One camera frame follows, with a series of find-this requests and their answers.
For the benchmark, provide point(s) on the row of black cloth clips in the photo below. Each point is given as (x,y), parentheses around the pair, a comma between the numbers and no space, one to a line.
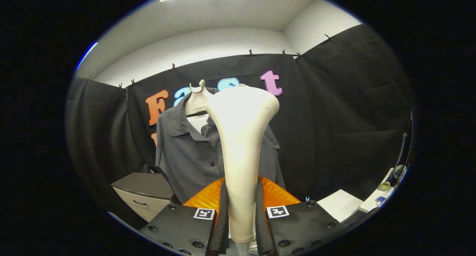
(250,52)

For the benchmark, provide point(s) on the small blue clip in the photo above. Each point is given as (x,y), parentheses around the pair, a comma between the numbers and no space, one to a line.
(307,199)

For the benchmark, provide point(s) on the cream mannequin torso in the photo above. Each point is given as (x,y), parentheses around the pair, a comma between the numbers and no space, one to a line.
(197,101)

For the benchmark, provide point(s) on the grey button shirt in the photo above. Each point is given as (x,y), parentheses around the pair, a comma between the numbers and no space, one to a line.
(186,155)

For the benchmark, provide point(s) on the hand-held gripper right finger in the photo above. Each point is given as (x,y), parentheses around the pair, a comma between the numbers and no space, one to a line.
(308,222)

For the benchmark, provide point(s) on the grey drawer cabinet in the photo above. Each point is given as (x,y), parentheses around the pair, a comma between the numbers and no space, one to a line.
(141,183)

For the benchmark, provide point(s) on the small green round container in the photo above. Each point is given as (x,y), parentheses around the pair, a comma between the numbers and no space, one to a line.
(383,185)

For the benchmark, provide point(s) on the white garment steamer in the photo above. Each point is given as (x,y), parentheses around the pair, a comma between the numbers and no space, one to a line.
(241,137)

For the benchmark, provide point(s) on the black backdrop cloth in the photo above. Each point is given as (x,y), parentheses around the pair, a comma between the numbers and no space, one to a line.
(342,118)

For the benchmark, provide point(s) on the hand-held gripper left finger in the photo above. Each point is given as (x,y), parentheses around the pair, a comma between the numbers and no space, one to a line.
(174,226)

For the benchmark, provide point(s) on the white side table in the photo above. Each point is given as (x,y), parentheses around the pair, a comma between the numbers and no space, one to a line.
(372,204)

